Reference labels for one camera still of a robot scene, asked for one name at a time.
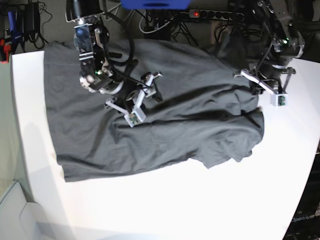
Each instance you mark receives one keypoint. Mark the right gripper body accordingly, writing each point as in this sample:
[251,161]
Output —
[121,88]

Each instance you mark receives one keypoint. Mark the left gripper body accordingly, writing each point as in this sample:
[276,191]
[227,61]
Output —
[276,78]

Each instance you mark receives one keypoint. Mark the grey t-shirt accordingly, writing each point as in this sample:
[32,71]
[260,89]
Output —
[205,114]

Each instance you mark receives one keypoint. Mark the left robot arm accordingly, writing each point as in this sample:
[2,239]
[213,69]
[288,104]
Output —
[281,42]

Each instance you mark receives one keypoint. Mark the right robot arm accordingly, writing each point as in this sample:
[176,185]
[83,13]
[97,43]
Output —
[104,71]

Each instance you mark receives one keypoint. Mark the blue box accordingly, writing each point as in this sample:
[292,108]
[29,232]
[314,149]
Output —
[156,4]

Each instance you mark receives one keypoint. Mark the red clamp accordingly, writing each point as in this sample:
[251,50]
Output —
[5,50]

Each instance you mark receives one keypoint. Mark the grey bin at table corner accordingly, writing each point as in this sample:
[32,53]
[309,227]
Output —
[20,219]

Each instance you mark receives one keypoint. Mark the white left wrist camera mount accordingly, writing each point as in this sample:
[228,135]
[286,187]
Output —
[276,99]

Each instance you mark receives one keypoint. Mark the black power strip red switch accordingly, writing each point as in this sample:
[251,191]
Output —
[210,15]

